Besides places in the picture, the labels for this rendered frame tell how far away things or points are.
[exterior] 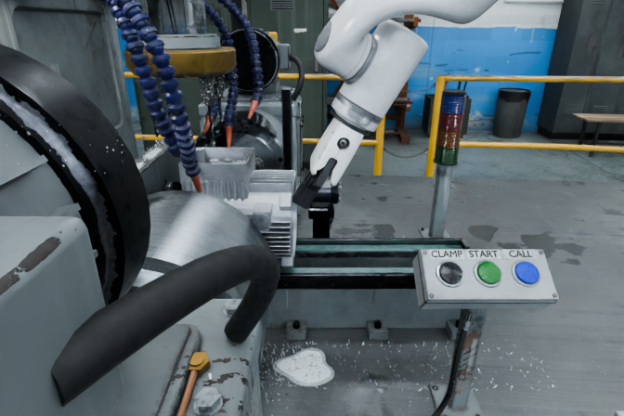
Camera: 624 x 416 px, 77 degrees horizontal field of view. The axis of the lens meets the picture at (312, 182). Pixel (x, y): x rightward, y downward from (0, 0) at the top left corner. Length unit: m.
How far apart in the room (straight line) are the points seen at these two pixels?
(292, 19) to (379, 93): 3.15
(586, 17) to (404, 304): 5.25
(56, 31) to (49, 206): 0.61
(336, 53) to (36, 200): 0.46
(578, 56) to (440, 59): 1.57
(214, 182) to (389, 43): 0.37
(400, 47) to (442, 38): 5.14
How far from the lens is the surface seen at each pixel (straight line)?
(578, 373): 0.90
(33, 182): 0.20
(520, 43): 6.05
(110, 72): 0.93
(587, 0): 5.83
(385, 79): 0.61
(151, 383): 0.28
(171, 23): 0.69
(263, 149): 0.96
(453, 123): 1.06
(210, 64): 0.66
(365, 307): 0.82
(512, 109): 5.70
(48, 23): 0.78
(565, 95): 5.87
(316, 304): 0.81
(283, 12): 3.75
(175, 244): 0.44
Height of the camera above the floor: 1.37
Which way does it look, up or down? 22 degrees down
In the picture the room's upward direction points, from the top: straight up
